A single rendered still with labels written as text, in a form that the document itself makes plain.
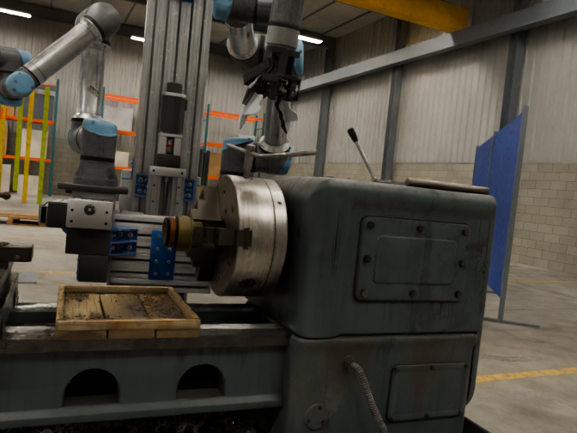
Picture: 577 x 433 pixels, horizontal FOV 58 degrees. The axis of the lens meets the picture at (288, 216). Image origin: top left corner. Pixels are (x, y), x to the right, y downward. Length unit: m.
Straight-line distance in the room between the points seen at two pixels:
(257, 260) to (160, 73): 1.09
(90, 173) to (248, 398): 0.97
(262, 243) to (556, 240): 12.06
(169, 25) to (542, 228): 11.87
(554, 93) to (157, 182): 12.33
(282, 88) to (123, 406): 0.80
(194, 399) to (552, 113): 12.81
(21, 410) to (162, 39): 1.42
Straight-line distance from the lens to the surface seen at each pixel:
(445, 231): 1.44
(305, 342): 1.27
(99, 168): 1.90
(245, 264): 1.23
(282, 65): 1.24
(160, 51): 2.14
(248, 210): 1.23
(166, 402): 1.28
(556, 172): 13.26
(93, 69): 2.08
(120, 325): 1.17
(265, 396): 1.34
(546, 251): 13.26
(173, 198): 2.02
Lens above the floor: 1.22
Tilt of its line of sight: 3 degrees down
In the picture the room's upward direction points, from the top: 6 degrees clockwise
